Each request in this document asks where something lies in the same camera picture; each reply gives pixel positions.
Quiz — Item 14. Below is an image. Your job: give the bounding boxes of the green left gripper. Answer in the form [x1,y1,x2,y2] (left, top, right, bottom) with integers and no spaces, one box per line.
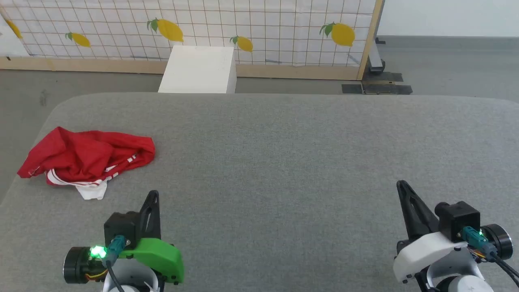
[63,190,185,285]

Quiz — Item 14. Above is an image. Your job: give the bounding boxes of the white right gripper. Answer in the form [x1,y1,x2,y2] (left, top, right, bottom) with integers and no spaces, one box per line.
[392,180,514,284]

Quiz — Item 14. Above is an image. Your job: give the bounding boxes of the red and white jersey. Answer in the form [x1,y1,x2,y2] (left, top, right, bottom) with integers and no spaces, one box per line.
[17,127,156,200]

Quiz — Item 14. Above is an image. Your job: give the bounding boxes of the black floor plates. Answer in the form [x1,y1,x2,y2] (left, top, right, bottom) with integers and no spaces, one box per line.
[341,72,414,95]

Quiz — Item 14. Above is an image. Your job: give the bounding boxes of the white paper sheet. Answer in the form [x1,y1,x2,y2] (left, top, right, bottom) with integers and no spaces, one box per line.
[158,45,237,94]

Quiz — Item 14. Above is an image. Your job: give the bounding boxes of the grey metal panel stand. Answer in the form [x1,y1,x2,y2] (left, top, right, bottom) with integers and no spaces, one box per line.
[367,36,386,74]

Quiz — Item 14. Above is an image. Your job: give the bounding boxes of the lemon print partition panel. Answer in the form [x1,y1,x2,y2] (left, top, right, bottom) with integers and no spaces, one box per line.
[0,0,384,81]

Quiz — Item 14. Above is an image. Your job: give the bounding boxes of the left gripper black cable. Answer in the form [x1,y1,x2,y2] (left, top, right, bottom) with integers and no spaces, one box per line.
[101,235,127,292]

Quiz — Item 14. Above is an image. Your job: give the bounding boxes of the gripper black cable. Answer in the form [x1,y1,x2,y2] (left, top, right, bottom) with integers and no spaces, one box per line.
[462,226,519,286]
[101,235,127,292]

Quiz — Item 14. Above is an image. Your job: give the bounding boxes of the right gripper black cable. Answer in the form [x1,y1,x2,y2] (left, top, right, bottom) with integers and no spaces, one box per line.
[462,226,519,286]

